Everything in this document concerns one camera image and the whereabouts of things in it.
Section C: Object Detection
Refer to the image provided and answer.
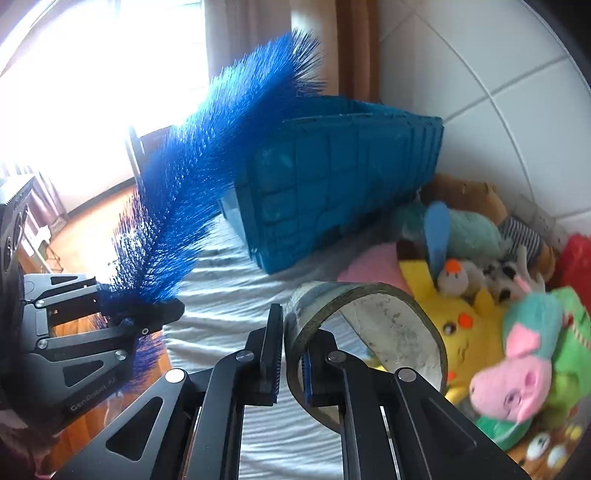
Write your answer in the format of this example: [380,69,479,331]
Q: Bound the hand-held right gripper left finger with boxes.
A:
[53,303,284,480]

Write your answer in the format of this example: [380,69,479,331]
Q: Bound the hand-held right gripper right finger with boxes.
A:
[299,330,532,480]

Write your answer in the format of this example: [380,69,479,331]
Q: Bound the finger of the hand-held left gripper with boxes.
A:
[22,272,101,326]
[25,299,186,435]

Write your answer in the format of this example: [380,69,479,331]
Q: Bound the grey tape roll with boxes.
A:
[284,281,448,428]

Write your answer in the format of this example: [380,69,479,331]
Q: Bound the blue feather duster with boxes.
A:
[97,30,326,395]

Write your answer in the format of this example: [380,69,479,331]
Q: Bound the blue plastic crate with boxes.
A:
[217,95,445,274]

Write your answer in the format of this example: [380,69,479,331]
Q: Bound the grey striped bed sheet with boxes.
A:
[164,215,467,480]

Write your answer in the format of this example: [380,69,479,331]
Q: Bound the pink round plush cushion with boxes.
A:
[337,243,411,296]

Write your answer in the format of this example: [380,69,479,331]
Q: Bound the yellow mouse plush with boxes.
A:
[365,258,509,407]

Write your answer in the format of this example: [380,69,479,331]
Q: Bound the small white bird plush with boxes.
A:
[436,259,483,296]

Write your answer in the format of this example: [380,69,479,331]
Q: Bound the pink pig plush teal hood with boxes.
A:
[468,288,561,450]

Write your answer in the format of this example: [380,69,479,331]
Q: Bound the teal plush blue ear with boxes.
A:
[392,200,504,273]

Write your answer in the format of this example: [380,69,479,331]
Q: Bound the black and white cow plush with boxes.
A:
[480,244,546,301]

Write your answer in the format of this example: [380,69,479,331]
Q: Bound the brown bear plush striped shirt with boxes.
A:
[418,173,557,282]

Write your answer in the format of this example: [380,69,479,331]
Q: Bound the brown bear plush yellow ears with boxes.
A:
[512,415,587,480]

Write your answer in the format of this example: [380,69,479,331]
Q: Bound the green plush toy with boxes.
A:
[538,286,591,430]

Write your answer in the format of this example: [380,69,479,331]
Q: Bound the red toy suitcase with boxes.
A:
[554,234,591,296]

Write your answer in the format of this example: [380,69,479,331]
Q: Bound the white wall socket strip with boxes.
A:
[510,194,570,252]

